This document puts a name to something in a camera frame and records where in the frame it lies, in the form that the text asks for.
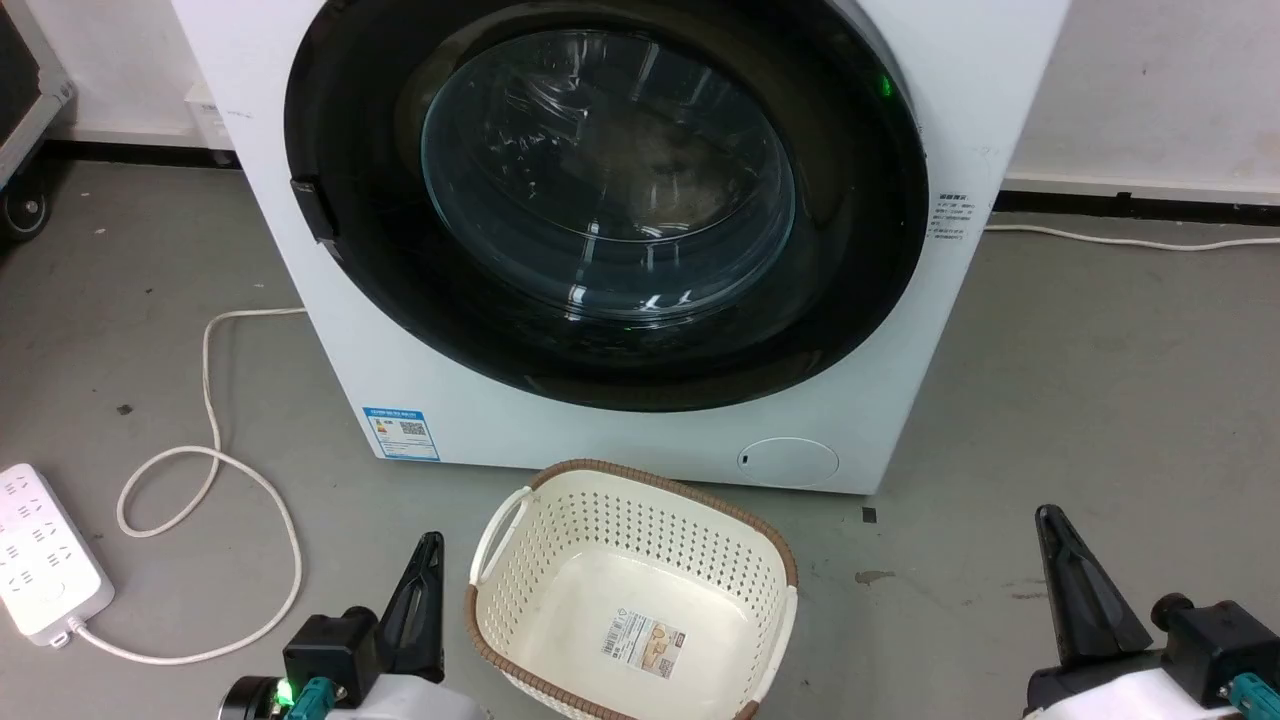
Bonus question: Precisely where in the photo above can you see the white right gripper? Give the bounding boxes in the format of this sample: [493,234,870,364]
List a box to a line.
[1024,504,1243,720]

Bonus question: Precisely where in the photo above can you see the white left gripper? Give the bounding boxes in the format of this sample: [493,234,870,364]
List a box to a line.
[333,531,487,720]

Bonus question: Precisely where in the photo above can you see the white front-load washing machine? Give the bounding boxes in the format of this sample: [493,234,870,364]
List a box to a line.
[170,0,1073,497]

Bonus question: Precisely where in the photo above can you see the black round glass washer door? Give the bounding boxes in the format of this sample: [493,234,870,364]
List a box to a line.
[284,0,932,414]

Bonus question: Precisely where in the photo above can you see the blue energy label sticker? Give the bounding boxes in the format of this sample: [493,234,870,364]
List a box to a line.
[361,405,442,463]

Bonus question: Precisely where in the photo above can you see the product label sticker with barcode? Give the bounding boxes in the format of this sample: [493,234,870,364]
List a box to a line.
[600,612,689,681]

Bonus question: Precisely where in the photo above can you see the cream perforated plastic laundry basket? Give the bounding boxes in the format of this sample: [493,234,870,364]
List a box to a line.
[464,458,801,720]

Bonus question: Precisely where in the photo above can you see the white power strip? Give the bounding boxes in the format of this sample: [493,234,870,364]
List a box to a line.
[0,462,116,648]

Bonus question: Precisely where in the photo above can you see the black wheeled flight case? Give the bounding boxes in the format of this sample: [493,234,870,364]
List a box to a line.
[0,0,78,243]

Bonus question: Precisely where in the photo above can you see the teal left cable connector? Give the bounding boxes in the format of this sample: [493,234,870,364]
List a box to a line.
[293,677,339,719]

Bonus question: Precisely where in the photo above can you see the teal cable connector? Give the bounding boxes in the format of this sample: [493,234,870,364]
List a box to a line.
[293,677,339,719]
[1218,672,1279,717]

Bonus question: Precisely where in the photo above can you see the teal right cable connector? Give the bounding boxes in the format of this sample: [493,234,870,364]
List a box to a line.
[1218,672,1279,717]

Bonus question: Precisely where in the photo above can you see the left robot arm wrist ring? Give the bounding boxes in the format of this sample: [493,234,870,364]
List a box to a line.
[217,674,301,720]

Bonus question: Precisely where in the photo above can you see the white power strip cable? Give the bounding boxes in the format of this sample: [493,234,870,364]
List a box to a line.
[66,305,309,667]

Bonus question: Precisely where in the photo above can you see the thin white floor cable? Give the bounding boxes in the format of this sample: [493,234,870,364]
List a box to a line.
[984,223,1280,253]

